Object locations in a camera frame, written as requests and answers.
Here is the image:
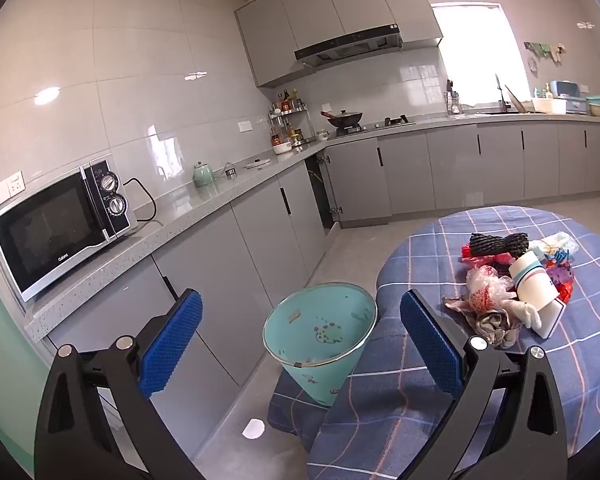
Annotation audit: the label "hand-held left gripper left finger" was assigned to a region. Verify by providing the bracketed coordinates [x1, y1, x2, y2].
[34, 289, 203, 480]

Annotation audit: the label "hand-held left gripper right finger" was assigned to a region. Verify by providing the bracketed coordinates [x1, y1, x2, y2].
[400, 289, 567, 480]

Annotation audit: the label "clear bag with red mesh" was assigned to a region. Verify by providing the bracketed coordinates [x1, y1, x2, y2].
[466, 266, 516, 313]

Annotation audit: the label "red foam net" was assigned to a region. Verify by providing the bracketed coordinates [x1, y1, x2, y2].
[461, 244, 512, 267]

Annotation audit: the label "teal metal trash bin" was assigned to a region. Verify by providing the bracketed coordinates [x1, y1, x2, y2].
[263, 282, 378, 407]

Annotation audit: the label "white paper cup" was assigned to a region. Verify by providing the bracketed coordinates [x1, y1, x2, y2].
[508, 252, 567, 338]

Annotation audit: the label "black foam net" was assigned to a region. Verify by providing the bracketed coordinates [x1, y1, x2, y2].
[467, 231, 530, 257]

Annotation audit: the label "purple snack wrapper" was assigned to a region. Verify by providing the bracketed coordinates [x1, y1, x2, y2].
[545, 262, 575, 286]

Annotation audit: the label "clear plastic wrapper bag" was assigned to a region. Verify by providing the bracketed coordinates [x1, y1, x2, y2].
[530, 232, 578, 261]

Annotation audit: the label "grey crumpled cloth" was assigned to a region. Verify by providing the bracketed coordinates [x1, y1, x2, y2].
[445, 297, 523, 350]

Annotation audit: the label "blue plaid tablecloth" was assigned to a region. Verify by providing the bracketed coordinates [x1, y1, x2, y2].
[267, 205, 600, 480]

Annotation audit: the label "white crumpled glove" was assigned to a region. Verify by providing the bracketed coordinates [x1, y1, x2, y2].
[507, 300, 541, 330]

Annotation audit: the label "grey speckled countertop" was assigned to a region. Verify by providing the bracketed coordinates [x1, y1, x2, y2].
[25, 110, 600, 343]

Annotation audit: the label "silver black microwave oven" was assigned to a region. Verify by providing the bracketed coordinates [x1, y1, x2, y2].
[0, 159, 133, 303]

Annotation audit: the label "green ceramic teapot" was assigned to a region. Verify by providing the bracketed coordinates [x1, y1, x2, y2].
[192, 161, 217, 188]

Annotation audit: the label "gas stove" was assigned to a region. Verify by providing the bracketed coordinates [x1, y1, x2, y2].
[327, 115, 417, 138]

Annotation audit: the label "black wok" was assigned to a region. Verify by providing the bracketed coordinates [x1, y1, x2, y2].
[321, 110, 364, 129]

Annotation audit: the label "wooden cutting board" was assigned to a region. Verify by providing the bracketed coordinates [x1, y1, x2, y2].
[504, 85, 531, 111]

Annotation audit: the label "metal spice rack with bottles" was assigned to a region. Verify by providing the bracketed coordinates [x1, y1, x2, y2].
[269, 87, 308, 148]

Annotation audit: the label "kitchen faucet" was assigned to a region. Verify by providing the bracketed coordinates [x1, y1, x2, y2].
[495, 74, 511, 111]

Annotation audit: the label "white plastic basin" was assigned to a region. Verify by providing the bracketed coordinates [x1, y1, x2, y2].
[530, 97, 568, 115]

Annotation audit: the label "blue dish box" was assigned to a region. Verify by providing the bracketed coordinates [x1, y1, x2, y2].
[550, 80, 590, 113]

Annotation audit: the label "bright window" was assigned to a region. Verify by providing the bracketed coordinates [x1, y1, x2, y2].
[430, 2, 533, 111]

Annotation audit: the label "black range hood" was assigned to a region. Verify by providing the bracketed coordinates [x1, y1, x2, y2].
[294, 24, 402, 68]

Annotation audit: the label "grey upper cabinets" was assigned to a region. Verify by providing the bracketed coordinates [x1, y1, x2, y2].
[235, 0, 443, 88]

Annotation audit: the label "black microwave power cable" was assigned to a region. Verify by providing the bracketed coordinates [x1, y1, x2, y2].
[124, 177, 157, 223]

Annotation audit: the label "white wall socket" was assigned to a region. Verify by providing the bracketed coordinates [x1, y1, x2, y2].
[0, 170, 26, 207]

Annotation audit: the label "wall hooks with cloths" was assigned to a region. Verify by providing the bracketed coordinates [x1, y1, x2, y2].
[524, 40, 568, 66]

